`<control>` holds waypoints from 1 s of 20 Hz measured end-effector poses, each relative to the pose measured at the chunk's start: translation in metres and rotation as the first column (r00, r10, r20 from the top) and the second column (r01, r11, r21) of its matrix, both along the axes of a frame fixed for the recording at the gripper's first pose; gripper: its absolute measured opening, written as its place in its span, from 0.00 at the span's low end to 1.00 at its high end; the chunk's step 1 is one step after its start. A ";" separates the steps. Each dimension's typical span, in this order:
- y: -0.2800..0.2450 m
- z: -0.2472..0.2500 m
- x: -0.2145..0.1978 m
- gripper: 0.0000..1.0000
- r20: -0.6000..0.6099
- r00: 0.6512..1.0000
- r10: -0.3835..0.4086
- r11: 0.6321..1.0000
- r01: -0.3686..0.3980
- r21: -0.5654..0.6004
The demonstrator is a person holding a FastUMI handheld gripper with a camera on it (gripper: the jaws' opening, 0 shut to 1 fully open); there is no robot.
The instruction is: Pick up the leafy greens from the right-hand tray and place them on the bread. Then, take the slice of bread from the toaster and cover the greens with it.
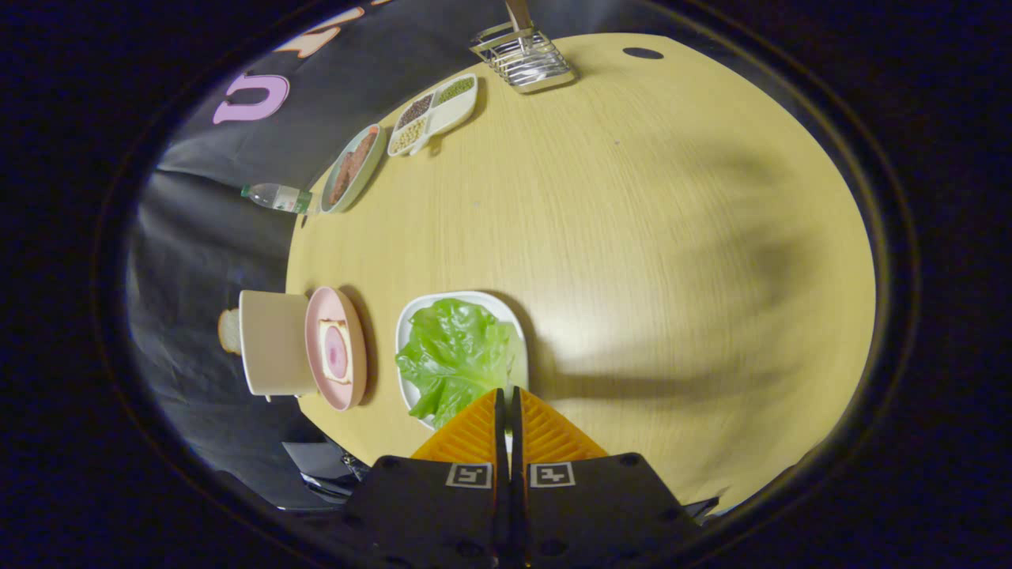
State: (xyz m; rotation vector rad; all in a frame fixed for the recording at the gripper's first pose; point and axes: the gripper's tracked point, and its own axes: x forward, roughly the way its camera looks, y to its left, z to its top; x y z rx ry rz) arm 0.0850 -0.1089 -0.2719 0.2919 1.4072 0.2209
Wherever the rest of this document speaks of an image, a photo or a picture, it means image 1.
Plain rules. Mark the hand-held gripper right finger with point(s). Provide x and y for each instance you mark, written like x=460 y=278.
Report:
x=585 y=514

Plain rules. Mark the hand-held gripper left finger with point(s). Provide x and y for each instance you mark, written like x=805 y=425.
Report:
x=443 y=514

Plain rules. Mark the green lettuce leaf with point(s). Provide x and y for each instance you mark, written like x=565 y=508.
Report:
x=455 y=356

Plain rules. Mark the white bread slice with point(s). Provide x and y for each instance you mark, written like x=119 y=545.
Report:
x=229 y=332
x=322 y=378

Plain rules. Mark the round pink plate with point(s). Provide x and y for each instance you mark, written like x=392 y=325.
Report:
x=348 y=395

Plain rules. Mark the white rectangular plate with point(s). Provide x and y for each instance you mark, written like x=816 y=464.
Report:
x=490 y=304

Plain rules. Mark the white toaster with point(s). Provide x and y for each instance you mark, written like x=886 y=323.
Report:
x=277 y=340

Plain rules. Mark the round light blue plate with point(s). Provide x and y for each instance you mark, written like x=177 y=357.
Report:
x=357 y=190

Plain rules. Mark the clear plastic water bottle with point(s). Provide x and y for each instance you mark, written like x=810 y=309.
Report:
x=277 y=197

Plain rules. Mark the brown meat piece orange tip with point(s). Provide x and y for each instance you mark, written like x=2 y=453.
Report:
x=364 y=154

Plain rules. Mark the pile of yellow beans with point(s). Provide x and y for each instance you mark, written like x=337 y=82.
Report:
x=407 y=136

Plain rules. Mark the white divided dish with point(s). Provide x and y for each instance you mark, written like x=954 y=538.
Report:
x=455 y=114

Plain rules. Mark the pile of dark beans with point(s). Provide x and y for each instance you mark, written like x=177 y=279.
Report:
x=415 y=111

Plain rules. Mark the pile of green beans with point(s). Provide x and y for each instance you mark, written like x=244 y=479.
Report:
x=456 y=89

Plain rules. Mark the clear glass cup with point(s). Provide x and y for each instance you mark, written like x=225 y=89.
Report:
x=530 y=67

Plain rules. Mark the wooden stick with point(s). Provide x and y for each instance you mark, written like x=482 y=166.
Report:
x=519 y=14

